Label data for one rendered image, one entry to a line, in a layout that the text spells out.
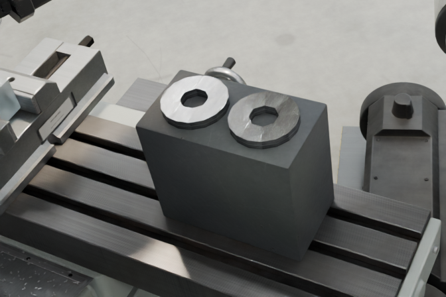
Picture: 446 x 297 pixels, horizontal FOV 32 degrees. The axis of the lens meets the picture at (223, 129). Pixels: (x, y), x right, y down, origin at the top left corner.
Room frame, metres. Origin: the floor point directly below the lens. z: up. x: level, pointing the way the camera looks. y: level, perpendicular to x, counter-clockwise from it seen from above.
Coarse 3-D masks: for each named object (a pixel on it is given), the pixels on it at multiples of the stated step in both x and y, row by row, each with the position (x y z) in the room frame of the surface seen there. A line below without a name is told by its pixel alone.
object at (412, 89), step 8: (384, 88) 1.28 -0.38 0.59; (392, 88) 1.27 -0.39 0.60; (400, 88) 1.26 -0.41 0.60; (408, 88) 1.26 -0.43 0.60; (416, 88) 1.26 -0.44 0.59; (424, 88) 1.26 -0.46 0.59; (368, 96) 1.30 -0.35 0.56; (376, 96) 1.27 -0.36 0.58; (424, 96) 1.23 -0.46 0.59; (432, 96) 1.24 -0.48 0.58; (368, 104) 1.27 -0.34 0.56; (440, 104) 1.23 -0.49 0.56; (360, 112) 1.29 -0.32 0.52; (360, 120) 1.27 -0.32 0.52; (360, 128) 1.27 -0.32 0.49
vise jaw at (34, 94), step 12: (0, 72) 1.02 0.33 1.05; (12, 72) 1.02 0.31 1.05; (12, 84) 0.98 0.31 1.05; (24, 84) 0.98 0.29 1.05; (36, 84) 0.97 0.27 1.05; (48, 84) 0.97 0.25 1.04; (24, 96) 0.95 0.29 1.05; (36, 96) 0.95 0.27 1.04; (48, 96) 0.96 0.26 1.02; (24, 108) 0.95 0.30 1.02; (36, 108) 0.94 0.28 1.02
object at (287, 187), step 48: (192, 96) 0.77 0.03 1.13; (240, 96) 0.75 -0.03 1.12; (288, 96) 0.73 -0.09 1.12; (144, 144) 0.74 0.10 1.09; (192, 144) 0.69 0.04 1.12; (240, 144) 0.67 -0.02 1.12; (288, 144) 0.65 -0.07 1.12; (192, 192) 0.70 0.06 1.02; (240, 192) 0.65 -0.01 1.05; (288, 192) 0.61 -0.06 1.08; (240, 240) 0.66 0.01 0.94; (288, 240) 0.62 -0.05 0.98
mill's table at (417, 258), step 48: (96, 144) 0.95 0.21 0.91; (48, 192) 0.84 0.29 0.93; (96, 192) 0.82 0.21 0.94; (144, 192) 0.82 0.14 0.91; (336, 192) 0.72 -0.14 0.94; (48, 240) 0.77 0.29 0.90; (96, 240) 0.72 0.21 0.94; (144, 240) 0.71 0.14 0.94; (192, 240) 0.69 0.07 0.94; (336, 240) 0.64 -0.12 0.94; (384, 240) 0.62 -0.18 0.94; (432, 240) 0.61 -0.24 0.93; (144, 288) 0.68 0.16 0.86; (192, 288) 0.62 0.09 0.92; (240, 288) 0.59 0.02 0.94; (288, 288) 0.58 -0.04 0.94; (336, 288) 0.56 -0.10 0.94; (384, 288) 0.55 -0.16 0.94
